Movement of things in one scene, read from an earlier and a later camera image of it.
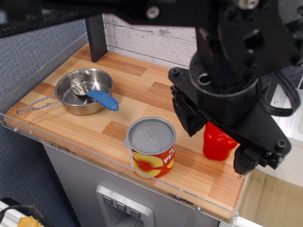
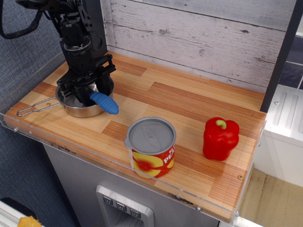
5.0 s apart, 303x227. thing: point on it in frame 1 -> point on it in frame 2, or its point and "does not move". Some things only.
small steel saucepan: [75, 104] does not move
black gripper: [242, 117] -> [83, 70]
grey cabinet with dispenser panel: [98, 198] does not move
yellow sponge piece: [29, 222] does not move
